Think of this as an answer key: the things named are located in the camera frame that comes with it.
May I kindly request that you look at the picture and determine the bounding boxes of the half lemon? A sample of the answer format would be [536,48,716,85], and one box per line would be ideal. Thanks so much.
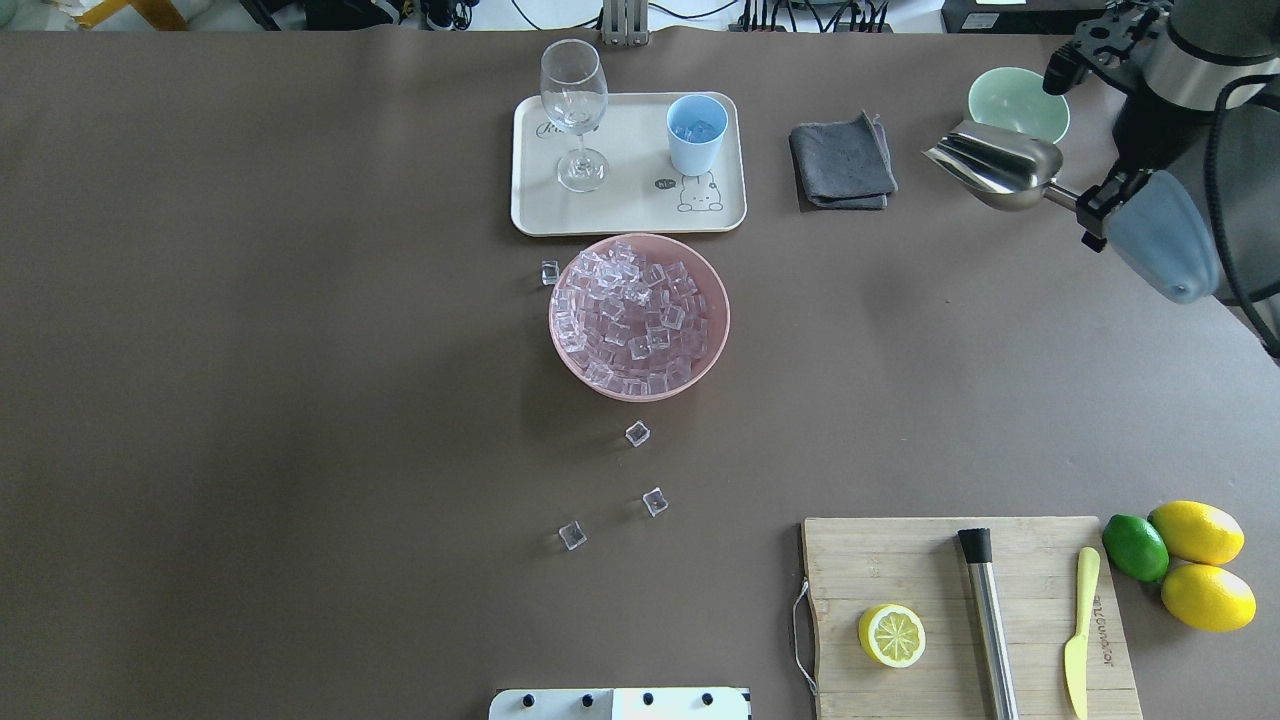
[858,603,927,669]

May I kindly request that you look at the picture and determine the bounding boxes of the green ceramic bowl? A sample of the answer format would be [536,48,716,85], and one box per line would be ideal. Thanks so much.
[966,67,1071,143]

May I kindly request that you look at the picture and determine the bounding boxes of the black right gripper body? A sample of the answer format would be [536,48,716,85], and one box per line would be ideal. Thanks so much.
[1043,1,1210,178]

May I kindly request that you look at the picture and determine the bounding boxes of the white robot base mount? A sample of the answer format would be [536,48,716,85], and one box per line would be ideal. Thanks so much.
[488,685,753,719]

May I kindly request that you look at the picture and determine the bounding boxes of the clear wine glass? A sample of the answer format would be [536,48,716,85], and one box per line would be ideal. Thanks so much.
[540,38,609,193]

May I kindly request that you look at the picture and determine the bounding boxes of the bamboo cutting board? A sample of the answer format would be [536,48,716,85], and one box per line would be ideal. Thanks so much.
[801,516,1103,719]

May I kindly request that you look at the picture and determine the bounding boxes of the grey folded cloth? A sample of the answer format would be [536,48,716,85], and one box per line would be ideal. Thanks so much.
[788,111,899,211]

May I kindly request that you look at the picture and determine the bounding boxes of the yellow lemon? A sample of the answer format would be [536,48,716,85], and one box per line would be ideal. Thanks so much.
[1160,564,1257,633]
[1148,500,1245,566]

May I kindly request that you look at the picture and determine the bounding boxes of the pile of clear ice cubes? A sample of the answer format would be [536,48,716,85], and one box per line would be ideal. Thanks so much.
[552,242,713,397]

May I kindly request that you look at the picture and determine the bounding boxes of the pink bowl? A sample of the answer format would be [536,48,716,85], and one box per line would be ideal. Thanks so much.
[548,234,732,404]

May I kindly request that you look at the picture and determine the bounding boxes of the green lime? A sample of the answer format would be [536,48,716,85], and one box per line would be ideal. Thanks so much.
[1102,514,1171,583]

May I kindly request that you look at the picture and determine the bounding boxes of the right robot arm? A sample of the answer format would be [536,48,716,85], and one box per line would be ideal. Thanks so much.
[1043,1,1277,357]

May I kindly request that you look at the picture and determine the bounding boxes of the loose clear ice cube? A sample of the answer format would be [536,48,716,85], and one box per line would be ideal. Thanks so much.
[623,420,652,448]

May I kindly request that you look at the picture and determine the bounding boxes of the yellow plastic knife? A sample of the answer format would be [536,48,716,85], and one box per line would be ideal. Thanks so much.
[1062,546,1101,719]

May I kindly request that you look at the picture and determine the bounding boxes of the cream rabbit tray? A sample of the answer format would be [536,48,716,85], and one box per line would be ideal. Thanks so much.
[509,92,748,237]

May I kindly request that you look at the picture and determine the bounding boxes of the steel ice scoop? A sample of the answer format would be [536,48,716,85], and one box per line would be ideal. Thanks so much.
[922,120,1078,211]

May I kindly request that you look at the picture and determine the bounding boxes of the light blue cup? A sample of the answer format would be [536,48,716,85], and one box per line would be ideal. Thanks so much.
[666,94,730,176]

